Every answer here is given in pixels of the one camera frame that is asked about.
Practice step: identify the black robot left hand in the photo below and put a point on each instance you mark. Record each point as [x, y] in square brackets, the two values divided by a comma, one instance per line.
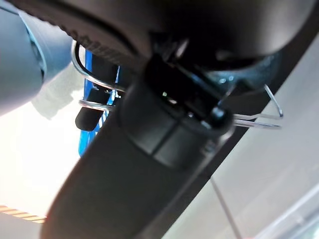
[139, 174]

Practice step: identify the blue plastic shopping basket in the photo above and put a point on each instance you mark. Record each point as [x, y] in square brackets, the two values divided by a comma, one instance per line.
[86, 139]

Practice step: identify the black shelf upright strip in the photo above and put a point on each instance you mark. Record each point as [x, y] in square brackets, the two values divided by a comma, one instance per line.
[226, 208]

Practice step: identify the orange striped floor tape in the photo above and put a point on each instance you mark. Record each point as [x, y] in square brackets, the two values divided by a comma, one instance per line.
[25, 214]

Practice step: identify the grey robot left leg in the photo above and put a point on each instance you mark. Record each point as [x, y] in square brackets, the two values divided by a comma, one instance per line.
[20, 62]

